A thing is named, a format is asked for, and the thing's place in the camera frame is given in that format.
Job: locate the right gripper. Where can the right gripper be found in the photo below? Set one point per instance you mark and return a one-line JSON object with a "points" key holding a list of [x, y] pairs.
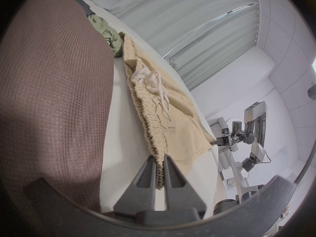
{"points": [[224, 141]]}

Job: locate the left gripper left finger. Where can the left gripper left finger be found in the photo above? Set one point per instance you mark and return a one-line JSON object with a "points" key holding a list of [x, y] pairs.
{"points": [[130, 199]]}

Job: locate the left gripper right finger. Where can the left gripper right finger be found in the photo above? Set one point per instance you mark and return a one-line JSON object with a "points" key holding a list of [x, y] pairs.
{"points": [[187, 201]]}

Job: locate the tan shorts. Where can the tan shorts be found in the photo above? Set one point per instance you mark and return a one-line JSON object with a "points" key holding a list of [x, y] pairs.
{"points": [[177, 122]]}

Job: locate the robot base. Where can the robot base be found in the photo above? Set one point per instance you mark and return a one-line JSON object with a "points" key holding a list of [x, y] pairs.
{"points": [[238, 179]]}

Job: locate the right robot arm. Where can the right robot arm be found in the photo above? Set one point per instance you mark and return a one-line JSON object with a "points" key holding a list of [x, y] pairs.
{"points": [[259, 152]]}

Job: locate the bed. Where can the bed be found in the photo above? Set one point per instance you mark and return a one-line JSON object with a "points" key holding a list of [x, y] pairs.
{"points": [[128, 132]]}

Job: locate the pale green curtain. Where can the pale green curtain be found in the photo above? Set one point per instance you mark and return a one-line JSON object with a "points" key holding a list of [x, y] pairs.
{"points": [[222, 53], [160, 6]]}

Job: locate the brown garment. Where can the brown garment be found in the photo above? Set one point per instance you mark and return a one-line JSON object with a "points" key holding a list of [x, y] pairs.
{"points": [[54, 95]]}

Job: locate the green garment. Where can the green garment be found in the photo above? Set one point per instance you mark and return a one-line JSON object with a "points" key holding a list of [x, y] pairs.
{"points": [[111, 37]]}

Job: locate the black garment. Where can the black garment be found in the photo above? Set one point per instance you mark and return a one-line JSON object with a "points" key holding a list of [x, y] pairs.
{"points": [[84, 6]]}

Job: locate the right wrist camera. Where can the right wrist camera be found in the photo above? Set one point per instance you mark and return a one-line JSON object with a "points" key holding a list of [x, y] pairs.
{"points": [[225, 131]]}

